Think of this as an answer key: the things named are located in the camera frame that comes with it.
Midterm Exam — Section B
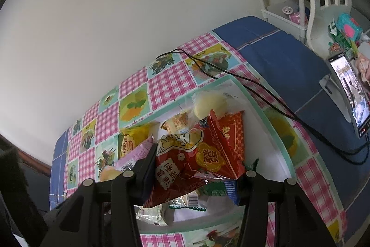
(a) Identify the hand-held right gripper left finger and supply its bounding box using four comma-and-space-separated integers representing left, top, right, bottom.
37, 143, 158, 247

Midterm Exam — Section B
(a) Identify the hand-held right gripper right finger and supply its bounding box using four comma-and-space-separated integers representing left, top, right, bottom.
224, 169, 337, 247

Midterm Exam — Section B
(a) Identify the pink snack packet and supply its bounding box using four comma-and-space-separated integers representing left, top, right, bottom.
116, 135, 154, 171

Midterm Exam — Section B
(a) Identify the red cartoon print snack packet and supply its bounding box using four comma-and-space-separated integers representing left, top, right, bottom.
144, 131, 247, 208

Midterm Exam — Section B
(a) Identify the pale round pastry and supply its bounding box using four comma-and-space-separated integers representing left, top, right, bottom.
100, 164, 123, 182

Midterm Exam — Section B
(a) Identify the yellow snack packet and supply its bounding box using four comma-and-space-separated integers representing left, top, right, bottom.
117, 122, 159, 161

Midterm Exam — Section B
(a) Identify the white green snack packet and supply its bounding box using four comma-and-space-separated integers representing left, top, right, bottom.
169, 191, 207, 211

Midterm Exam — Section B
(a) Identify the teal cardboard box lid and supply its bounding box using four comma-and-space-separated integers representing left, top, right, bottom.
136, 75, 297, 234

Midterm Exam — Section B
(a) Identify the red gold-patterned snack packet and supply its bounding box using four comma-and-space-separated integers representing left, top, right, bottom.
210, 109, 247, 171

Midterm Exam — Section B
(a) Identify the tan barcode bread packet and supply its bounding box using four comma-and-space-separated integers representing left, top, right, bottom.
160, 112, 193, 134

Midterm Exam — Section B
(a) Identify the clear packet pale pastry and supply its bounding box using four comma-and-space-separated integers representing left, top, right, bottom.
191, 89, 232, 120

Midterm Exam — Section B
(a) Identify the pink checked tablecloth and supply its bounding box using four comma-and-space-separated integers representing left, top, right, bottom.
65, 31, 349, 247

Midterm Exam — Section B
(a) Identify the grey phone stand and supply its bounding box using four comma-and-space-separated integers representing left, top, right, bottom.
318, 73, 355, 123

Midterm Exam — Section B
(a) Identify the checkered patchwork tablecloth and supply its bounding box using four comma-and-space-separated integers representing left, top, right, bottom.
49, 16, 370, 236

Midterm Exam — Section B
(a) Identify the smartphone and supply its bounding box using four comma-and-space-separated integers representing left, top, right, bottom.
328, 52, 370, 139

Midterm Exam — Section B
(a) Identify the pink item on shelf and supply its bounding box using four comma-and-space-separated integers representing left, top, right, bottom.
290, 11, 310, 25

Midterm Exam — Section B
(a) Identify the green white carton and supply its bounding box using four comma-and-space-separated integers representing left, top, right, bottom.
330, 20, 352, 52

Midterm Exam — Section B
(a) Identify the teal pink tissue pack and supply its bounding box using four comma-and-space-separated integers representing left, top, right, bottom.
337, 13, 363, 41

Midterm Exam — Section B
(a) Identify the black cable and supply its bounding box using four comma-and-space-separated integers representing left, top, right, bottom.
156, 49, 370, 165

